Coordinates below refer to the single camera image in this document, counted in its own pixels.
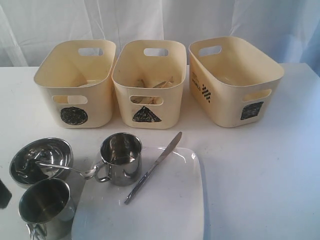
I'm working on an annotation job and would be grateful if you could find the long stainless steel spoon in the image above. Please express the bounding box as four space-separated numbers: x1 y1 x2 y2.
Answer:
35 161 100 180

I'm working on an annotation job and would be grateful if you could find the wooden chopstick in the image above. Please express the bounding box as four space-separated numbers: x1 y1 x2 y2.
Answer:
153 76 174 89
136 79 156 105

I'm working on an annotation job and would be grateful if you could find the white plastic bowl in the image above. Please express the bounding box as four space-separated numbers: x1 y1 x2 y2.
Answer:
67 81 95 105

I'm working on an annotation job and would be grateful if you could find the small stainless steel fork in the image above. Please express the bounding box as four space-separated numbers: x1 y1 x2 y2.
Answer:
130 96 149 104

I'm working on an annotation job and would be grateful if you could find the front stainless steel mug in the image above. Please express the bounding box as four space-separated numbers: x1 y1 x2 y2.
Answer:
18 178 76 240

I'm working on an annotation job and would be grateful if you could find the stainless steel mug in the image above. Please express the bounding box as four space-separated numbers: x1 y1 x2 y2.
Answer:
93 132 143 187
18 178 76 240

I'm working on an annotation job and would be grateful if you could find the large stainless steel bowl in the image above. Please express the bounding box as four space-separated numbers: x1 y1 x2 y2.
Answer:
9 137 74 189

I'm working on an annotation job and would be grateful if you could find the rear stainless steel mug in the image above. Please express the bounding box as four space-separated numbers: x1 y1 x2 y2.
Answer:
93 132 143 187

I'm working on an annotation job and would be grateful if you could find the cream bin with circle mark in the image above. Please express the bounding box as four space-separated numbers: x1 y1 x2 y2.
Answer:
33 39 117 129

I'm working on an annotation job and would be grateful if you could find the white square plate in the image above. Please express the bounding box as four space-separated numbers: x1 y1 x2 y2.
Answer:
71 147 205 240

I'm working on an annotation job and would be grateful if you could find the white curtain backdrop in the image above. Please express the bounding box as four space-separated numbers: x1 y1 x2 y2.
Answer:
0 0 320 72

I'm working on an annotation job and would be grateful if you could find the stainless steel table knife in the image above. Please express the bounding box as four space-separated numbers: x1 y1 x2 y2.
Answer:
124 131 183 205

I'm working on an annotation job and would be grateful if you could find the cream bin with triangle mark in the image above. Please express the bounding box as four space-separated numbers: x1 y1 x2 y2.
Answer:
112 40 187 129

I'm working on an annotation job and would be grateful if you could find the cream bin with square mark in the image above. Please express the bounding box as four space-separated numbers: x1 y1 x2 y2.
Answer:
188 36 285 128

